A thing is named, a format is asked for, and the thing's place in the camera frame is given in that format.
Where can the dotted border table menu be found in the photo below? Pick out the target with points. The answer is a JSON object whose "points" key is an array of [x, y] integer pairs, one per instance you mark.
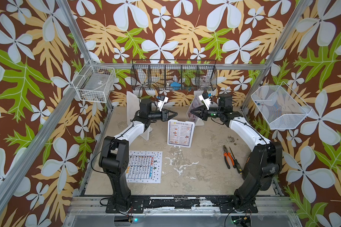
{"points": [[144, 167]]}

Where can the white wire basket left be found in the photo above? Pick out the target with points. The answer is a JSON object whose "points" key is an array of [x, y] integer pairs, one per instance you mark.
{"points": [[94, 81]]}

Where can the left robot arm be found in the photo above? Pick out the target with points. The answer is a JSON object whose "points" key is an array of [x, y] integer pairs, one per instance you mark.
{"points": [[114, 155]]}

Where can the black screwdriver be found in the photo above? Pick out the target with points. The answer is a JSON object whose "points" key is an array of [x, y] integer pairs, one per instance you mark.
{"points": [[236, 164]]}

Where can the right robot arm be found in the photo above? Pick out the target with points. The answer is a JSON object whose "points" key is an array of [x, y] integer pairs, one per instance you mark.
{"points": [[262, 164]]}

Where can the blue bordered menu sheet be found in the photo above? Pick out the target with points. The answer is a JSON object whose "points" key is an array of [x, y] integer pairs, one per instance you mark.
{"points": [[180, 132]]}

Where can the blue object in rack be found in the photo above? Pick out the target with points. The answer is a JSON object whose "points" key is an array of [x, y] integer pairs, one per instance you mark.
{"points": [[175, 86]]}

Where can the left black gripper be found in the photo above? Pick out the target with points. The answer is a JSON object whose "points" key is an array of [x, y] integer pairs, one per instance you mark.
{"points": [[164, 116]]}

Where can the black wire rack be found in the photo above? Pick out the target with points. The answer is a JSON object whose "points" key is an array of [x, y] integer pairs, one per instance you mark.
{"points": [[159, 74]]}

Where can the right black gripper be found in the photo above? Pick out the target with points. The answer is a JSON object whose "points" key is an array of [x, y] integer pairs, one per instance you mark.
{"points": [[204, 114]]}

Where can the orange handled pliers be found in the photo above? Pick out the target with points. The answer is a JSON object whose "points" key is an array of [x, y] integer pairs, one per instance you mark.
{"points": [[228, 158]]}

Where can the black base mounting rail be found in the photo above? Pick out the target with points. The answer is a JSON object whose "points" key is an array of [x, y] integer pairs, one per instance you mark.
{"points": [[182, 202]]}

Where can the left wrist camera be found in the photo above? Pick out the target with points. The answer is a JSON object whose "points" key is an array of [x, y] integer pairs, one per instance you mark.
{"points": [[161, 100]]}

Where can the white mesh basket right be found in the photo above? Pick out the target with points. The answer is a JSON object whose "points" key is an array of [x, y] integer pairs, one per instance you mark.
{"points": [[281, 107]]}

